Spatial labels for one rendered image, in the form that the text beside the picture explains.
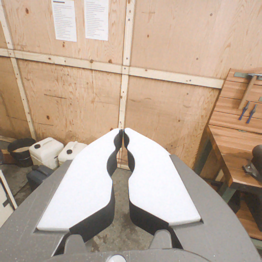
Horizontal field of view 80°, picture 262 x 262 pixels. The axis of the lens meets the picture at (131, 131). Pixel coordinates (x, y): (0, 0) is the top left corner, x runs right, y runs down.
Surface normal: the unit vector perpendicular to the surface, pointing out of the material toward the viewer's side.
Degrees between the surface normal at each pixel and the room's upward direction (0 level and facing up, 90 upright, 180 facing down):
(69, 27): 90
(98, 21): 90
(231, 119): 90
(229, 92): 90
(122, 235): 0
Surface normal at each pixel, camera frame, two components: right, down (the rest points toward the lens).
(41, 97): -0.20, 0.49
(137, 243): 0.10, -0.85
